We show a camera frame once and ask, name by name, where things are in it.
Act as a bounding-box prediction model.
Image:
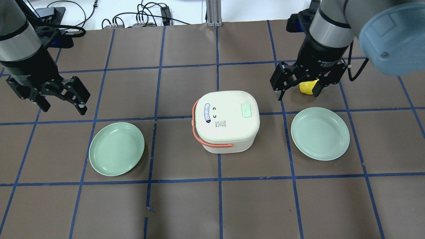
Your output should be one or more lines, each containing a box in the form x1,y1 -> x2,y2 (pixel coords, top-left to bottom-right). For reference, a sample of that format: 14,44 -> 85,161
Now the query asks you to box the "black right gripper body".
295,35 -> 348,77

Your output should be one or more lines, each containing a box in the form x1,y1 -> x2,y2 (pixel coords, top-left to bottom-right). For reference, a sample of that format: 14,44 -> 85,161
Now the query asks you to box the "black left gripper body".
6,50 -> 63,99

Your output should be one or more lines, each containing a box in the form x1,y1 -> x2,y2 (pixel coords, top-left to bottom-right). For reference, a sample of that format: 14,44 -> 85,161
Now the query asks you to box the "white rice cooker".
192,90 -> 261,154

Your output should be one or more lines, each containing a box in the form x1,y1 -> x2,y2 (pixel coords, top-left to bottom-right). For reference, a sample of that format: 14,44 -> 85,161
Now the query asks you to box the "green plate near left arm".
88,122 -> 145,177

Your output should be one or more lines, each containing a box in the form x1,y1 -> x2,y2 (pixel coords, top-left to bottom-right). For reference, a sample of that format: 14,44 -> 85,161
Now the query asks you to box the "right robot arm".
270,0 -> 425,101

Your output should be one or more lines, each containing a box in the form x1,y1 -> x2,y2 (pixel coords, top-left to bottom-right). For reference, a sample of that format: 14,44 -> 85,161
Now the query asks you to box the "green plate near right arm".
291,107 -> 350,161

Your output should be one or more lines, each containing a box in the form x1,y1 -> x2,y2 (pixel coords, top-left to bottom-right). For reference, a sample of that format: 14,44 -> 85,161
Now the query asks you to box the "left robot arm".
1,0 -> 347,115

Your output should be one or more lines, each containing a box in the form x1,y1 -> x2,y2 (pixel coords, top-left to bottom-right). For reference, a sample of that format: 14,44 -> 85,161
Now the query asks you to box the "yellow bell pepper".
299,79 -> 319,95

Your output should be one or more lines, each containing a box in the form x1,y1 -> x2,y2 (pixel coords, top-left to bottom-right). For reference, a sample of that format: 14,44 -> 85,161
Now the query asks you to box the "black power adapter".
160,6 -> 172,26

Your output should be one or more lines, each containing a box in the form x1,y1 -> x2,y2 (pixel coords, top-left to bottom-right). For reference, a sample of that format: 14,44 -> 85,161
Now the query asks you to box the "aluminium frame post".
206,0 -> 223,27

